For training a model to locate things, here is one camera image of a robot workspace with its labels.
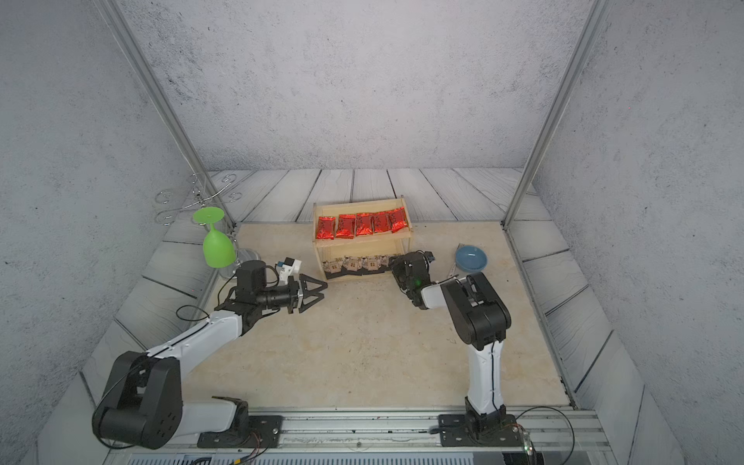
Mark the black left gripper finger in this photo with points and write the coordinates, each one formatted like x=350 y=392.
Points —
x=310 y=286
x=307 y=302

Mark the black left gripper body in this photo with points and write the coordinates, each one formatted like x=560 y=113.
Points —
x=279 y=297

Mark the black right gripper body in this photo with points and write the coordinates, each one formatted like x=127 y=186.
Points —
x=401 y=274

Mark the red tea bag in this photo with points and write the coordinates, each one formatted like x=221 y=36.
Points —
x=398 y=219
x=325 y=228
x=346 y=226
x=381 y=222
x=364 y=224

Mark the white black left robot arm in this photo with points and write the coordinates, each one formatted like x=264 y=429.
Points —
x=143 y=404

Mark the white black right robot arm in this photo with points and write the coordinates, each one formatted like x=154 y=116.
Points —
x=481 y=320

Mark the wooden two-tier shelf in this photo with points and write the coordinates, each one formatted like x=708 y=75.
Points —
x=386 y=243

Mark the green plastic wine glass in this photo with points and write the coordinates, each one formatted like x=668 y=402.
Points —
x=218 y=249

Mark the blue ceramic bowl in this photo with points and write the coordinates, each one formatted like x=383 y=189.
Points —
x=470 y=259

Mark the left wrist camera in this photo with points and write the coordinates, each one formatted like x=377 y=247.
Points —
x=287 y=268

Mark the silver wire glass rack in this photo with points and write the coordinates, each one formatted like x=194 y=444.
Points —
x=179 y=222

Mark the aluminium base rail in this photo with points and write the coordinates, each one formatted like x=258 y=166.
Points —
x=540 y=429

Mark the right aluminium frame post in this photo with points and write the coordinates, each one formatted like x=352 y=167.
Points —
x=590 y=31

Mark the aluminium frame post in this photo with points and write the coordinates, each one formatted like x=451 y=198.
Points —
x=131 y=49
x=590 y=31

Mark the left aluminium frame post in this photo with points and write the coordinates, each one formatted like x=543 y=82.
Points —
x=131 y=49

